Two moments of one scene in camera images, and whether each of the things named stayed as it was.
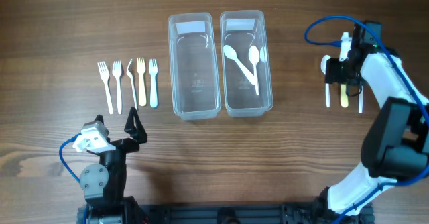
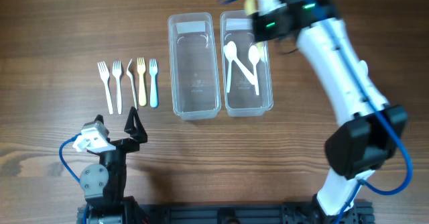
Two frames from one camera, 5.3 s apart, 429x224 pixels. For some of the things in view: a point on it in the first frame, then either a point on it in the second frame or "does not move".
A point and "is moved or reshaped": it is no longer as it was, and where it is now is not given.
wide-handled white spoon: (254, 55) does not move
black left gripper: (137, 134) does not move
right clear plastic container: (242, 29) does not move
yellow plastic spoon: (343, 96) is moved or reshaped
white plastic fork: (128, 73) does not move
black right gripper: (331, 75) -> (259, 33)
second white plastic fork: (116, 70) does not move
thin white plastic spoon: (323, 64) -> (228, 68)
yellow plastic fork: (141, 68) does not move
